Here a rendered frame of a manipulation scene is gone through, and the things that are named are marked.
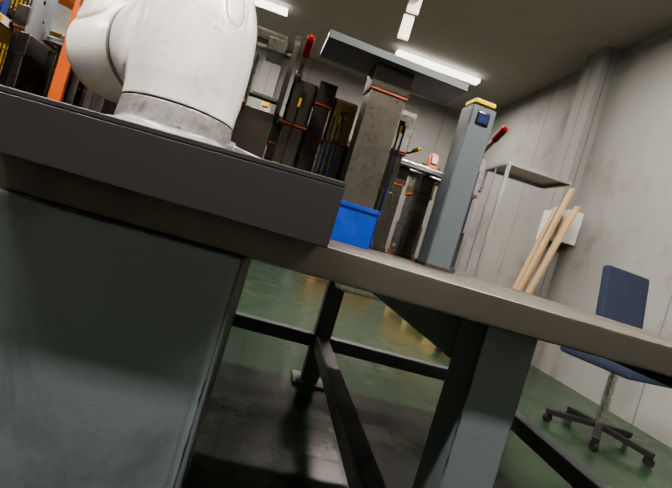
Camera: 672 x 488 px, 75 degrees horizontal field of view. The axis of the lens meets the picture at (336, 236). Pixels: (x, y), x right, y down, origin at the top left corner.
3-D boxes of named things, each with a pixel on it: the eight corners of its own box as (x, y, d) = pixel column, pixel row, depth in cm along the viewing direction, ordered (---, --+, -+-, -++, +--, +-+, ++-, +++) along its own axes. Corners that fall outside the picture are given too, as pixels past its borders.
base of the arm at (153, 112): (267, 175, 58) (278, 135, 58) (84, 120, 51) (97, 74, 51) (249, 181, 76) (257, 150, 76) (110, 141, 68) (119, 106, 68)
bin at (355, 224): (359, 246, 108) (369, 211, 108) (370, 250, 98) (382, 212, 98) (317, 234, 106) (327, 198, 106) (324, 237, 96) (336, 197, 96)
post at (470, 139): (438, 269, 123) (483, 118, 122) (450, 273, 115) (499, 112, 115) (413, 262, 121) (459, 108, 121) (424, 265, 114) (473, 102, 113)
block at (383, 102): (355, 244, 118) (403, 84, 117) (363, 247, 110) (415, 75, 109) (320, 234, 116) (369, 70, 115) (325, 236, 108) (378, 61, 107)
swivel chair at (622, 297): (677, 478, 227) (734, 293, 226) (578, 451, 224) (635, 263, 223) (603, 426, 285) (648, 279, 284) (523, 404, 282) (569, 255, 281)
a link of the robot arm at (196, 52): (157, 90, 51) (205, -90, 52) (90, 91, 62) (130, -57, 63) (257, 137, 64) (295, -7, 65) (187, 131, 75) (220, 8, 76)
